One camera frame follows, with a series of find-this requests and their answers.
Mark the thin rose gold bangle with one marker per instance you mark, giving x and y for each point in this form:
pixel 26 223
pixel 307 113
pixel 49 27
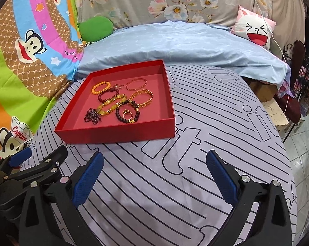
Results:
pixel 136 84

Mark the red jewelry tray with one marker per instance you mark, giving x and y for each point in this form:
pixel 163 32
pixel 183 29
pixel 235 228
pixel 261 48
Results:
pixel 95 112

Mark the light blue pillow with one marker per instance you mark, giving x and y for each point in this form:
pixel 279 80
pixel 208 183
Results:
pixel 184 43

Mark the green plush toy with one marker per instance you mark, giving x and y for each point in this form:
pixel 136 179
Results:
pixel 95 29

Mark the grey striped bed cover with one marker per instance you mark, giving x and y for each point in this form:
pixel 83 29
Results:
pixel 160 191

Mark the floral grey bedsheet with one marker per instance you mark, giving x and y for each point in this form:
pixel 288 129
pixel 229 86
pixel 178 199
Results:
pixel 288 15

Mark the cartoon monkey blanket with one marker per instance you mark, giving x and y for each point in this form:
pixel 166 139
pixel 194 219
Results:
pixel 40 49

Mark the gold ring black stone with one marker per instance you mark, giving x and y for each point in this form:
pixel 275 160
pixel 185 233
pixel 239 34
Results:
pixel 127 114

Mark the dark red chair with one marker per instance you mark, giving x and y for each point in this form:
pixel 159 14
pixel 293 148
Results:
pixel 290 102

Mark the cardboard box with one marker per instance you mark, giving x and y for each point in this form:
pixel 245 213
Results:
pixel 265 93

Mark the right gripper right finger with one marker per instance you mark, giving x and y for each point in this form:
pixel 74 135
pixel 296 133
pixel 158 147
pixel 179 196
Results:
pixel 271 225

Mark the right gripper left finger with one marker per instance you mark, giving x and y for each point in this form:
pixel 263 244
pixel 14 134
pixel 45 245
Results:
pixel 38 225

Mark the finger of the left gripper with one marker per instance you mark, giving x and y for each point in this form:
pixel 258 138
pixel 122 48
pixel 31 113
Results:
pixel 53 161
pixel 17 159

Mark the white cat face cushion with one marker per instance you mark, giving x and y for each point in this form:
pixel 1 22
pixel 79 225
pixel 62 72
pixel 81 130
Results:
pixel 253 27

